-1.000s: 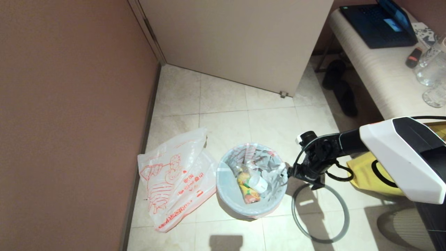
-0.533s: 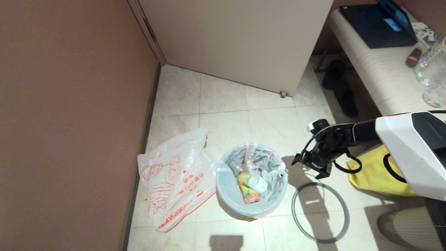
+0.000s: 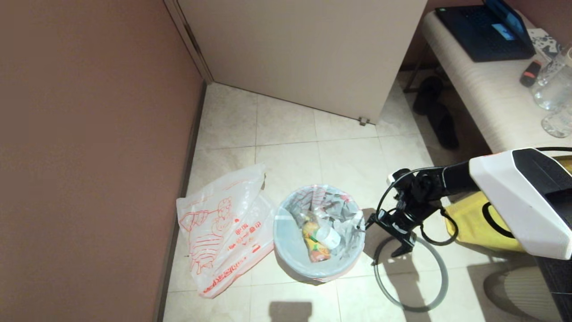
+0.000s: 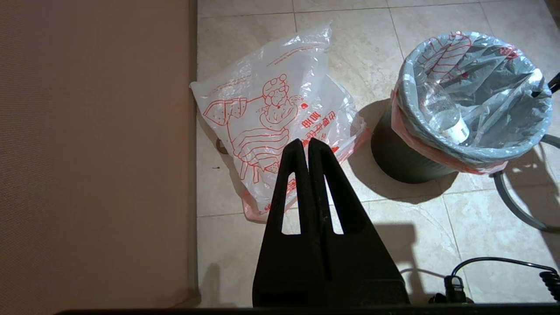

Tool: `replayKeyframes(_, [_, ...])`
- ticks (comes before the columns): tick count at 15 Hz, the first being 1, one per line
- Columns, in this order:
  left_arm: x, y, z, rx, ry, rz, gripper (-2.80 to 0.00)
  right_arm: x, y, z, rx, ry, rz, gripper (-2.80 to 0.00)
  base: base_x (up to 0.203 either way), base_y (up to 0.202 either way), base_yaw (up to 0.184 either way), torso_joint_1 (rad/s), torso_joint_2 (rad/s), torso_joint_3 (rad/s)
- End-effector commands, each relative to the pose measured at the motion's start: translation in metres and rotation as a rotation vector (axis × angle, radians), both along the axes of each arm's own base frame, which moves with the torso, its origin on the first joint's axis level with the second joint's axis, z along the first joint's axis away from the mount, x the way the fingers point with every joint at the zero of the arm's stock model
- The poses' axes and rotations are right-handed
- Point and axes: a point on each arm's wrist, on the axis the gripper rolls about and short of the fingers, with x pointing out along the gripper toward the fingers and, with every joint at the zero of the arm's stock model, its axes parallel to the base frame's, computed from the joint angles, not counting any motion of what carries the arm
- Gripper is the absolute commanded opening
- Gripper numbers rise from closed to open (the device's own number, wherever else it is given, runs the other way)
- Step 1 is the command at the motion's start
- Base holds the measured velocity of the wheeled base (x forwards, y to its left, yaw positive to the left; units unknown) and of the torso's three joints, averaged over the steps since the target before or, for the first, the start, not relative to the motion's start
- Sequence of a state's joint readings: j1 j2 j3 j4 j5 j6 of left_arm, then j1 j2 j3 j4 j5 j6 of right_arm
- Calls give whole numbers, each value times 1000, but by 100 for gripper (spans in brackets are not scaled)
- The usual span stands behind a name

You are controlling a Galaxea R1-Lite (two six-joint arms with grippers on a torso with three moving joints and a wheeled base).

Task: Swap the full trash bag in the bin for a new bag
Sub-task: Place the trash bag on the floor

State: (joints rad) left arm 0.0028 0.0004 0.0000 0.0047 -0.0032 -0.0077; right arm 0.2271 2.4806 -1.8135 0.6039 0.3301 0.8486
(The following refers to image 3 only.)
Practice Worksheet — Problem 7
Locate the grey plastic bin ring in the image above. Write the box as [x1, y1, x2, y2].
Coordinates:
[372, 236, 449, 313]

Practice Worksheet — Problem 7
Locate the spare white plastic bag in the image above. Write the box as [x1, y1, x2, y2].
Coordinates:
[273, 184, 366, 284]

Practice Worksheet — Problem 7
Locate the black round trash bin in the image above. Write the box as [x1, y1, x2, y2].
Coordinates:
[273, 185, 366, 283]

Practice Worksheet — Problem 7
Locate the white red-printed plastic bag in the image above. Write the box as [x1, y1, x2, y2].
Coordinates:
[177, 163, 278, 299]

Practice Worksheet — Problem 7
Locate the clear plastic water bottle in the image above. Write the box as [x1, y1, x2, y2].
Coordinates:
[290, 208, 343, 250]

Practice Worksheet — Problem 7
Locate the orange yellow snack wrapper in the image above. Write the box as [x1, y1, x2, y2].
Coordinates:
[302, 221, 332, 264]

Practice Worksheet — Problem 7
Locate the black slipper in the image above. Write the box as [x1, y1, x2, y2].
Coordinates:
[427, 104, 460, 151]
[412, 76, 446, 116]

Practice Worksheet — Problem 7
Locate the beige striped stool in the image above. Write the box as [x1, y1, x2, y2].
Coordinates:
[484, 267, 561, 322]

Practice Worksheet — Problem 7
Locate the cream striped bench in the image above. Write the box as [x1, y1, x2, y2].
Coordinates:
[404, 10, 572, 156]

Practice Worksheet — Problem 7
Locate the clear glass cup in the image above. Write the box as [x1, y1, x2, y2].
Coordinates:
[541, 104, 572, 139]
[530, 72, 572, 112]

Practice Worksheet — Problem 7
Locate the black orange handheld device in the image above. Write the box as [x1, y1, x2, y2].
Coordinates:
[519, 60, 543, 88]

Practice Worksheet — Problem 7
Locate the beige door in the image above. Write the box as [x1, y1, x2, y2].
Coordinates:
[178, 0, 429, 125]

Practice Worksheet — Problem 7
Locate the dark blue laptop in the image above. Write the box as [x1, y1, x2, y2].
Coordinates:
[435, 0, 536, 63]

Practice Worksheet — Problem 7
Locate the clear ribbed glass bottle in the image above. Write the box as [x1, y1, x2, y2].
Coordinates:
[535, 45, 572, 88]

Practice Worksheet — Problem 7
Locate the white black patterned card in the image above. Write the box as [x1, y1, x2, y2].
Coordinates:
[527, 29, 562, 61]

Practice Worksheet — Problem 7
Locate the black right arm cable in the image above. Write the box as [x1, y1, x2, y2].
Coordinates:
[375, 166, 460, 247]

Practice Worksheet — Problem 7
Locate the yellow bag with black handle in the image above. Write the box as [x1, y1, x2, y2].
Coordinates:
[444, 155, 572, 254]

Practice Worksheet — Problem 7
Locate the beige door frame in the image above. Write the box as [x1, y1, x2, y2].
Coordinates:
[163, 0, 214, 85]

